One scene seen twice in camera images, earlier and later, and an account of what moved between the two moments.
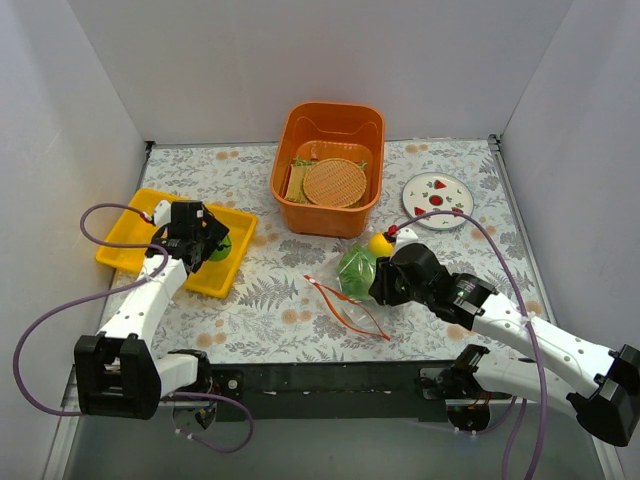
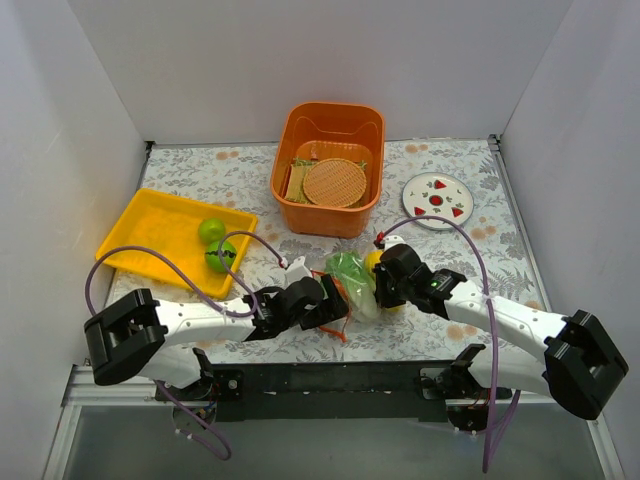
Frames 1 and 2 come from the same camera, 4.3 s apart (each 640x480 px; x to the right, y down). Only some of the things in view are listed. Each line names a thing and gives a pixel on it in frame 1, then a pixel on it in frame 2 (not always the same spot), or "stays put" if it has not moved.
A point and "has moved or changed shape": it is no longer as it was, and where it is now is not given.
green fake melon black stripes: (219, 255) has moved or changed shape
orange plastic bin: (328, 175) stays put
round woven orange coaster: (334, 182) stays put
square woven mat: (295, 189) stays put
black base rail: (347, 391) stays put
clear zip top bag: (351, 295) has moved or changed shape
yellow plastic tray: (213, 276) stays put
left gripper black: (210, 240) -> (333, 305)
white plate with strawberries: (438, 191) stays put
